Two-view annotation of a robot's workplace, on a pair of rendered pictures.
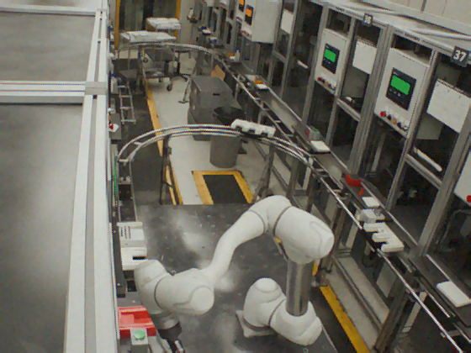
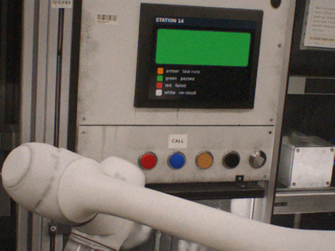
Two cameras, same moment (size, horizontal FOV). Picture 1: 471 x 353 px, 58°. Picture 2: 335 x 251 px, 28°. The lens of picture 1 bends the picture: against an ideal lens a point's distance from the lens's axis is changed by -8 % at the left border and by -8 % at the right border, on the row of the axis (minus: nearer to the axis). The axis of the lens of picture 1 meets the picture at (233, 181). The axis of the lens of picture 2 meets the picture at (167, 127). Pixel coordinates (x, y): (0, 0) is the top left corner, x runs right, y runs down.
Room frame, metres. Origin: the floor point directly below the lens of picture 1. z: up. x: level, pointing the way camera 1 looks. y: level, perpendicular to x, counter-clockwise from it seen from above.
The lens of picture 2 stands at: (1.12, -0.96, 1.80)
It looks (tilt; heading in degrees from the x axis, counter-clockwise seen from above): 13 degrees down; 90
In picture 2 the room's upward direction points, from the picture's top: 4 degrees clockwise
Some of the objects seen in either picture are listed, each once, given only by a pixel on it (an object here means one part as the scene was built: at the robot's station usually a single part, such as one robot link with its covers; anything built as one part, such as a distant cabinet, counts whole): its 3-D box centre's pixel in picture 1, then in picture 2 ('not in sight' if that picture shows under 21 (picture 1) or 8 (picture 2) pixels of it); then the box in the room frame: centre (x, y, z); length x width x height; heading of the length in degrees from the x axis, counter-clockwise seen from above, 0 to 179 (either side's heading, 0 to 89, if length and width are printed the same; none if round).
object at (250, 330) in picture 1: (256, 317); not in sight; (1.64, -0.21, 0.71); 0.22 x 0.18 x 0.06; 19
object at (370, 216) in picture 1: (373, 213); not in sight; (2.45, -0.91, 0.92); 0.13 x 0.10 x 0.09; 109
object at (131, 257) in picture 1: (131, 248); not in sight; (1.87, 0.48, 0.84); 0.36 x 0.14 x 0.10; 19
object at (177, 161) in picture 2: not in sight; (176, 160); (1.14, 0.37, 1.42); 0.03 x 0.02 x 0.03; 19
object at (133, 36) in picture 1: (146, 60); not in sight; (7.07, 1.67, 0.48); 0.88 x 0.56 x 0.96; 127
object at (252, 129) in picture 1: (252, 130); not in sight; (3.73, -0.10, 0.84); 0.37 x 0.14 x 0.10; 77
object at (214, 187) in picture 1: (226, 193); not in sight; (4.02, 0.05, 0.01); 1.00 x 0.55 x 0.01; 19
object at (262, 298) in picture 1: (264, 301); not in sight; (1.61, -0.23, 0.85); 0.18 x 0.16 x 0.22; 53
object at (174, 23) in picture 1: (162, 43); not in sight; (8.41, 1.70, 0.48); 0.84 x 0.58 x 0.97; 27
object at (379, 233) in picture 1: (378, 234); not in sight; (2.34, -0.94, 0.84); 0.37 x 0.14 x 0.10; 19
